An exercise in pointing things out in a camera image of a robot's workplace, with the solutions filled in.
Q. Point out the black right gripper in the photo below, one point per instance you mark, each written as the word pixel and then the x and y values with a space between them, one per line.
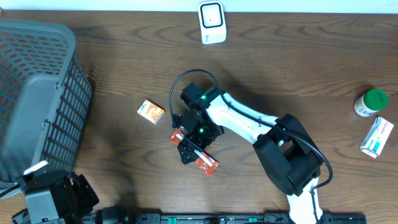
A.
pixel 198 144

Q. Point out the orange chocolate bar wrapper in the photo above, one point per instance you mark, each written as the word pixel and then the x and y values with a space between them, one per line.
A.
pixel 191 152

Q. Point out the small orange snack packet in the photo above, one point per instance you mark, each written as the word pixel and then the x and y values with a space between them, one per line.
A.
pixel 150 111

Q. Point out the green lid white jar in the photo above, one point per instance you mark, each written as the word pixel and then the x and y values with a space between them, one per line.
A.
pixel 371 102

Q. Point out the white blue medicine box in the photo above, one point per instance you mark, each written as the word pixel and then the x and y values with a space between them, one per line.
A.
pixel 377 137

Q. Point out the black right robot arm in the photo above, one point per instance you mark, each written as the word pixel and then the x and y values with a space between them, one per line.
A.
pixel 289 157

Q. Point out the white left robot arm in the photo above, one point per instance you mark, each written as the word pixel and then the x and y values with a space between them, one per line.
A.
pixel 57 196

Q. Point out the white barcode scanner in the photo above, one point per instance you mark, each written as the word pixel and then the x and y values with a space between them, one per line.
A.
pixel 212 22

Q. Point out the grey plastic basket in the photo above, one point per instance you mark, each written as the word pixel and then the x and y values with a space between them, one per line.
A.
pixel 45 99

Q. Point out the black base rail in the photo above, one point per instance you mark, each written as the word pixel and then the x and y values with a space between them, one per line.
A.
pixel 117 214

